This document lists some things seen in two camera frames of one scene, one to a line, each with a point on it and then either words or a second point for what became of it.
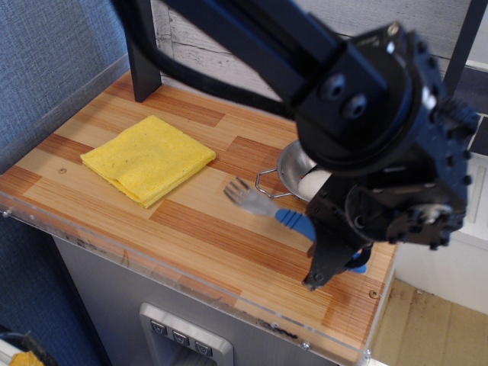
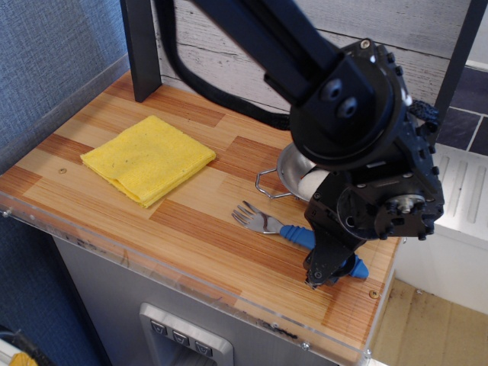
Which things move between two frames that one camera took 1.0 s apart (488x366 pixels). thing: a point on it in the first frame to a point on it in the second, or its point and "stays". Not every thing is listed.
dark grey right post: (462, 43) stays
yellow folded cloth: (148, 158) stays
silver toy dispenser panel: (172, 340) stays
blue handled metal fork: (247, 200) to (354, 267)
